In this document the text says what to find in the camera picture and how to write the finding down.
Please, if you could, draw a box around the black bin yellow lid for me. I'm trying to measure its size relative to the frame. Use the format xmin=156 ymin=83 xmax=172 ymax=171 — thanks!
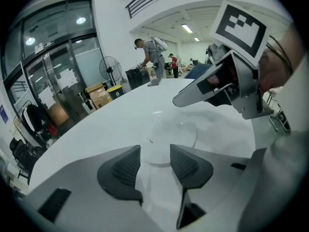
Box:
xmin=107 ymin=85 xmax=125 ymax=101

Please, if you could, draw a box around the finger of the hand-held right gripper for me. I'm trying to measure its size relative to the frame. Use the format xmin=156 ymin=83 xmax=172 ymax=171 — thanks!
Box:
xmin=172 ymin=63 xmax=225 ymax=107

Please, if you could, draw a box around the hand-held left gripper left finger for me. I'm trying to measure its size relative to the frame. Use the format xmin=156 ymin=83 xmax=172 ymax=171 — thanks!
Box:
xmin=23 ymin=145 xmax=169 ymax=232

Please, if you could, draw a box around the clear glass bowl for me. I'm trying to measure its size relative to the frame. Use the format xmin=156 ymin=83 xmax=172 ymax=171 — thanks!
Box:
xmin=142 ymin=121 xmax=197 ymax=164
xmin=141 ymin=120 xmax=198 ymax=165
xmin=141 ymin=121 xmax=198 ymax=165

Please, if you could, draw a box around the silver suitcase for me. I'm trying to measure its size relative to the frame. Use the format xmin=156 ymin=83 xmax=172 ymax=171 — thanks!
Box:
xmin=81 ymin=93 xmax=97 ymax=115

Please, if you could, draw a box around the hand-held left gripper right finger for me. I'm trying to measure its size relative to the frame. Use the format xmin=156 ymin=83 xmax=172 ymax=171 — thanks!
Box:
xmin=169 ymin=143 xmax=251 ymax=231

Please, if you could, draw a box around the metal frame chair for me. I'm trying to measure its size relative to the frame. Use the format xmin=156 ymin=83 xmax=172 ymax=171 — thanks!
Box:
xmin=267 ymin=107 xmax=292 ymax=133

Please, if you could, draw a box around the thin black cable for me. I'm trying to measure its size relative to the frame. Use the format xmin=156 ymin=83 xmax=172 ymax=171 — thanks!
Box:
xmin=265 ymin=35 xmax=294 ymax=75

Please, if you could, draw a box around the black cabinet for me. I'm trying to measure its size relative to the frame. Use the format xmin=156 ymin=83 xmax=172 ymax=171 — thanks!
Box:
xmin=125 ymin=68 xmax=152 ymax=90

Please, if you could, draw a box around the clothes rack with clothes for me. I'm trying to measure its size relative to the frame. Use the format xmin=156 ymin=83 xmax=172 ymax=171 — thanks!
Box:
xmin=13 ymin=100 xmax=59 ymax=149

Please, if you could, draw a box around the black office chair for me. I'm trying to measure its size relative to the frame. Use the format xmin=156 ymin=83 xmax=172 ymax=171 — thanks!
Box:
xmin=9 ymin=138 xmax=46 ymax=186

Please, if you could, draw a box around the cardboard box yellow label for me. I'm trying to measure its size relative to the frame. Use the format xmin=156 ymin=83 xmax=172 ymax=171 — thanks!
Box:
xmin=89 ymin=88 xmax=113 ymax=110

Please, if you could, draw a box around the person's right forearm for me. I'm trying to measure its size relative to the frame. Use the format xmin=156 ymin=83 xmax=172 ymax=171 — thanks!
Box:
xmin=258 ymin=24 xmax=299 ymax=94

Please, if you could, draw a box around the blue wall poster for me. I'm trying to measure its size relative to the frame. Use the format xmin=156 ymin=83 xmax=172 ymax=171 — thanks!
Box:
xmin=0 ymin=104 xmax=8 ymax=124

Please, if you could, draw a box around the black standing fan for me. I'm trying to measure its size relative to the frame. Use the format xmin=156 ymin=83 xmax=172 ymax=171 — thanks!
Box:
xmin=99 ymin=56 xmax=123 ymax=87

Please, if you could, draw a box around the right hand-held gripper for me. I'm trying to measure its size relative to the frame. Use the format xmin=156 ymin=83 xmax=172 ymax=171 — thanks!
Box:
xmin=204 ymin=0 xmax=275 ymax=120

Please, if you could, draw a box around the plain cardboard box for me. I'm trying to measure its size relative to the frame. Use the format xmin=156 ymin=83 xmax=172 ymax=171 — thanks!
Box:
xmin=85 ymin=82 xmax=107 ymax=94

